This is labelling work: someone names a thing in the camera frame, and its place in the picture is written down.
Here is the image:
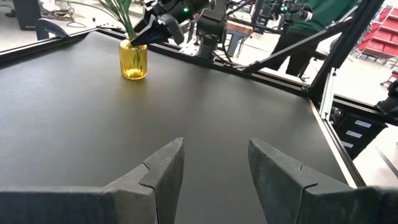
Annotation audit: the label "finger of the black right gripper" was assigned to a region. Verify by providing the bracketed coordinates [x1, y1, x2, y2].
[160, 14, 186, 46]
[129, 14, 170, 48]

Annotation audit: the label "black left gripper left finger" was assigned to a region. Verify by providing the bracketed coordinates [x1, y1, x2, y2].
[104, 138, 185, 224]

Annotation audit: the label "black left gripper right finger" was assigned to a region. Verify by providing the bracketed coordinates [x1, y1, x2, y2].
[248, 138, 354, 224]

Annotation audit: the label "yellow glass vase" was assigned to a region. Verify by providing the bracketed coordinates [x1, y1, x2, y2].
[119, 39, 149, 81]

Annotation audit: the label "pink artificial flower bunch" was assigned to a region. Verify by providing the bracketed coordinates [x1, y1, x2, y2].
[57, 0, 138, 40]

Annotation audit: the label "wooden top blue table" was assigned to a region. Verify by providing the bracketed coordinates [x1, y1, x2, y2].
[225, 20, 254, 58]

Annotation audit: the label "black table mat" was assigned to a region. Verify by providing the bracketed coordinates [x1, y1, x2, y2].
[0, 30, 349, 224]

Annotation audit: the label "black box white labels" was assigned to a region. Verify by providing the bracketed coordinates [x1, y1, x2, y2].
[329, 107, 389, 160]

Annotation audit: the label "black table clamp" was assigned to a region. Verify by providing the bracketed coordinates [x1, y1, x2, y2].
[35, 17, 70, 41]

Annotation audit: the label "black floor box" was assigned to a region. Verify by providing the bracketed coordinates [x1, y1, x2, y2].
[12, 0, 42, 31]

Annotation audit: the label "person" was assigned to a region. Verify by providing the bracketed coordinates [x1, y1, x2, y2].
[267, 0, 358, 77]

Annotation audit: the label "red storage bin rack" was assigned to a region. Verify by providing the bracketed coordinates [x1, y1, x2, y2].
[356, 6, 398, 65]

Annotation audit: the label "tangled floor cable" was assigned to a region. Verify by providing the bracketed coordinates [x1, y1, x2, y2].
[40, 7, 88, 29]

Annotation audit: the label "black aluminium table frame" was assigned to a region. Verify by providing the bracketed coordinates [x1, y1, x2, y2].
[0, 0, 398, 187]

